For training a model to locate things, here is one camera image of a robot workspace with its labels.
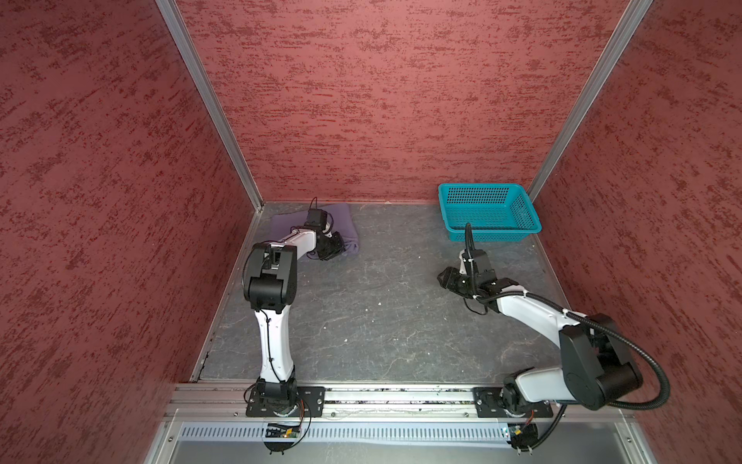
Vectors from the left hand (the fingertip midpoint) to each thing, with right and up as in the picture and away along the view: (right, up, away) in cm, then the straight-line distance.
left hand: (343, 252), depth 104 cm
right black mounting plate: (+46, -37, -30) cm, 66 cm away
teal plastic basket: (+61, +16, +13) cm, 65 cm away
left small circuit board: (-12, -44, -32) cm, 56 cm away
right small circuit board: (+50, -44, -33) cm, 74 cm away
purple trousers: (-3, +13, +5) cm, 14 cm away
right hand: (+34, -9, -13) cm, 37 cm away
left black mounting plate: (-5, -37, -30) cm, 47 cm away
